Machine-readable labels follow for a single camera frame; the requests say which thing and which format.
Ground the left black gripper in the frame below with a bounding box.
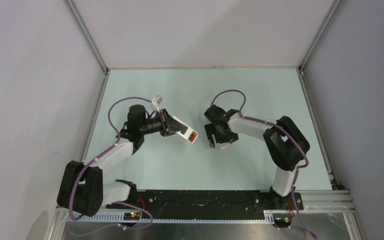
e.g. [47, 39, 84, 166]
[139, 108, 187, 137]

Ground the white red remote control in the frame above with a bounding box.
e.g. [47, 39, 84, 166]
[172, 116, 199, 144]

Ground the white battery compartment cover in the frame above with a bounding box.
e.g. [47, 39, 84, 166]
[219, 142, 231, 150]

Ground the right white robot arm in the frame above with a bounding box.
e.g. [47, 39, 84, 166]
[204, 104, 311, 209]

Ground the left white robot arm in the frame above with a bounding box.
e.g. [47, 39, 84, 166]
[56, 104, 198, 217]

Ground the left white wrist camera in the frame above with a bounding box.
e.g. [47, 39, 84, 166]
[151, 95, 163, 113]

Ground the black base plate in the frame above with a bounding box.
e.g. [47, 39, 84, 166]
[127, 190, 304, 220]

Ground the white slotted cable duct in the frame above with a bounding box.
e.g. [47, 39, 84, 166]
[76, 211, 274, 224]

